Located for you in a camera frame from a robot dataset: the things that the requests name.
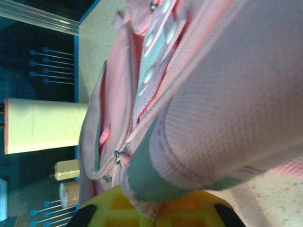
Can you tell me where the small black-capped spice bottle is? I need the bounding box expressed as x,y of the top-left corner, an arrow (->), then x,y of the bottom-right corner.
48,159 -> 80,182

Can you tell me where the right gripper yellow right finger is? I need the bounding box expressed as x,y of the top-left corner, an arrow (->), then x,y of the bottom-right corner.
155,190 -> 247,227

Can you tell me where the aluminium frame post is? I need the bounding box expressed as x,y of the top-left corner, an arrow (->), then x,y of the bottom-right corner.
0,4 -> 80,36

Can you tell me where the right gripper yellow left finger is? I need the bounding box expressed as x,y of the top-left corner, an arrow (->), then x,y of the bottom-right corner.
68,185 -> 156,227

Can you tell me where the pink backpack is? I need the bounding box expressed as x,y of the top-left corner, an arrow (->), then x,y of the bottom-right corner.
78,0 -> 303,223

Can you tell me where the brown can with white lid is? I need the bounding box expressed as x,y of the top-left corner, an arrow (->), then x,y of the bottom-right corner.
59,181 -> 80,209

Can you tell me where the beige knife block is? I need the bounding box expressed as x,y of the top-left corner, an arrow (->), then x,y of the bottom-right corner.
4,97 -> 89,155

